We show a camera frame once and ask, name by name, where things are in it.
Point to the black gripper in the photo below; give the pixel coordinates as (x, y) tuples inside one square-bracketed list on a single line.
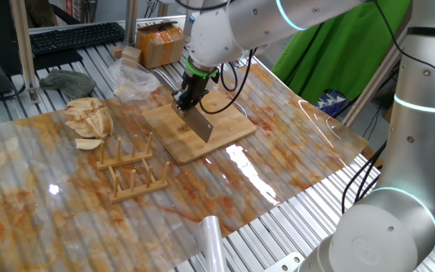
[(195, 85)]

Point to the steel cleaver knife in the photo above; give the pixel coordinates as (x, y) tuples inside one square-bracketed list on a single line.
[(200, 124)]

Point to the lotus root piece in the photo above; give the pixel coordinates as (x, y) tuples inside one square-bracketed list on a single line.
[(183, 127)]

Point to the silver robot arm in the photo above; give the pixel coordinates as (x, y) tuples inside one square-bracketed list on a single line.
[(421, 151)]

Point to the lotus root chunk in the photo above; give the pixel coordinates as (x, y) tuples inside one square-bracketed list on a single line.
[(83, 104), (74, 126)]

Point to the pale lotus wedge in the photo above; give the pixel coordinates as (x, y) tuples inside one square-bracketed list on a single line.
[(88, 144)]

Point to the bamboo cutting board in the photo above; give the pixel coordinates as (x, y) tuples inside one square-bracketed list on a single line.
[(232, 124)]

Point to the clear plastic bag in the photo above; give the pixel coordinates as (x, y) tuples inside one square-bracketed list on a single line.
[(134, 81)]

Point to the taped cardboard box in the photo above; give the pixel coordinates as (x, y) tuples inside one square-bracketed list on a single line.
[(160, 43)]

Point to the small wooden block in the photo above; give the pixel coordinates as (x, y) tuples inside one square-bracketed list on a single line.
[(116, 52)]

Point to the wooden peg rack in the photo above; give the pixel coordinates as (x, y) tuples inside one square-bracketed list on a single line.
[(134, 187)]

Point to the grey green cloth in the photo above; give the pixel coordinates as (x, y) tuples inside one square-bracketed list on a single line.
[(68, 83)]

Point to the black keyboard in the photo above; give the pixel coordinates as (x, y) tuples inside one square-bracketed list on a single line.
[(76, 37)]

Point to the black desk mat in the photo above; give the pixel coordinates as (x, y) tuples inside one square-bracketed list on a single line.
[(57, 59)]

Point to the blue patterned bag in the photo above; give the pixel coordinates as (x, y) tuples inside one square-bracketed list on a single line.
[(331, 102)]

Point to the clear plastic film roll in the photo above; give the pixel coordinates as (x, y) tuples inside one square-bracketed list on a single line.
[(211, 242)]

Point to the green fabric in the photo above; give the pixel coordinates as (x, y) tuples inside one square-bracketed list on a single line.
[(334, 60)]

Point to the marble pattern plastic sheet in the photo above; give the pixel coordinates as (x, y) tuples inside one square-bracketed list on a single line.
[(89, 219)]

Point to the brown carton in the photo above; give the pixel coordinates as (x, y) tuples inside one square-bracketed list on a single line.
[(391, 113)]

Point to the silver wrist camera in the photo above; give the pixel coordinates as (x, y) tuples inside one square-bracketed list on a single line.
[(190, 26)]

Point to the aluminium frame post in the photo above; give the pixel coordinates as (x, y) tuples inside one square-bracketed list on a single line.
[(130, 22), (372, 87), (25, 49)]

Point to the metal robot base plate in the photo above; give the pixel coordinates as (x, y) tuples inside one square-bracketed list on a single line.
[(283, 264)]

